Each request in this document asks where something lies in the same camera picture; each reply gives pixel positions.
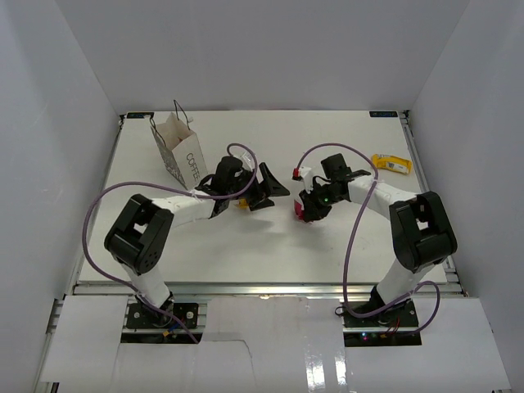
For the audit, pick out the red candy packet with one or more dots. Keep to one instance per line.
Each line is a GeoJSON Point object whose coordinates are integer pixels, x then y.
{"type": "Point", "coordinates": [299, 210]}

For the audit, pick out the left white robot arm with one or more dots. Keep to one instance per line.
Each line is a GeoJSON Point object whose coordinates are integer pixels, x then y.
{"type": "Point", "coordinates": [137, 238]}

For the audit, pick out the white coffee paper bag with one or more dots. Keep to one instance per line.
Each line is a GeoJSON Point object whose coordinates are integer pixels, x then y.
{"type": "Point", "coordinates": [179, 147]}

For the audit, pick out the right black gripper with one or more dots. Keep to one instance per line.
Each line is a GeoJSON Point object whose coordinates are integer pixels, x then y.
{"type": "Point", "coordinates": [313, 210]}

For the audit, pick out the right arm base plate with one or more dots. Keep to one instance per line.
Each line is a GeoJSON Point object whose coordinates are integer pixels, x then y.
{"type": "Point", "coordinates": [388, 329]}

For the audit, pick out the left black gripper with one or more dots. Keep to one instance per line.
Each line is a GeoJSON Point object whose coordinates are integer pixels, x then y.
{"type": "Point", "coordinates": [270, 187]}

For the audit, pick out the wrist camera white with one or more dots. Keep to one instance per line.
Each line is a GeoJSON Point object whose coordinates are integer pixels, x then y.
{"type": "Point", "coordinates": [304, 175]}
{"type": "Point", "coordinates": [247, 160]}

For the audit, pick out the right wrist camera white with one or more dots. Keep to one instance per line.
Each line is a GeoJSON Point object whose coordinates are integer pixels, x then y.
{"type": "Point", "coordinates": [304, 175]}

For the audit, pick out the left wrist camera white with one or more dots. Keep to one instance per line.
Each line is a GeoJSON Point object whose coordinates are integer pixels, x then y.
{"type": "Point", "coordinates": [247, 160]}

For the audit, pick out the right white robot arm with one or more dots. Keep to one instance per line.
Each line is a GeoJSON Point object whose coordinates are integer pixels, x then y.
{"type": "Point", "coordinates": [422, 235]}

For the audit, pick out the yellow snack bar wrapper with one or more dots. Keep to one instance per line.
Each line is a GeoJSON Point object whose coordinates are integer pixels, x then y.
{"type": "Point", "coordinates": [243, 204]}

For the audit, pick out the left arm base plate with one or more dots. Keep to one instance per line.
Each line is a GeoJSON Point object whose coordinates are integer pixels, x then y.
{"type": "Point", "coordinates": [141, 317]}

